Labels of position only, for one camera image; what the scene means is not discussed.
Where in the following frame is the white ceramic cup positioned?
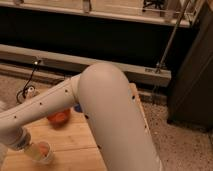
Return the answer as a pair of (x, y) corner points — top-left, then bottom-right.
(34, 141), (54, 165)

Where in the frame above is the orange bowl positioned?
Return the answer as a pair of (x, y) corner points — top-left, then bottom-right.
(47, 109), (70, 126)

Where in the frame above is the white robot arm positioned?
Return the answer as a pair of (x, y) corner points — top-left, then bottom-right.
(0, 63), (163, 171)

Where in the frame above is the dark cabinet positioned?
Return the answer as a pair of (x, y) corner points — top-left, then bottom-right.
(167, 0), (213, 129)

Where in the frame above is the blue cloth piece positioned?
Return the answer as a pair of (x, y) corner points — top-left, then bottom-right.
(74, 104), (82, 113)

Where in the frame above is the orange pepper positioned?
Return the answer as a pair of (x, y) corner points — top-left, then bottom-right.
(38, 142), (49, 156)

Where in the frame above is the black cable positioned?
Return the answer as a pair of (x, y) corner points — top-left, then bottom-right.
(15, 59), (43, 105)

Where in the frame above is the metal pole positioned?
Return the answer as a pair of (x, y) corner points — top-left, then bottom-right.
(155, 0), (190, 73)

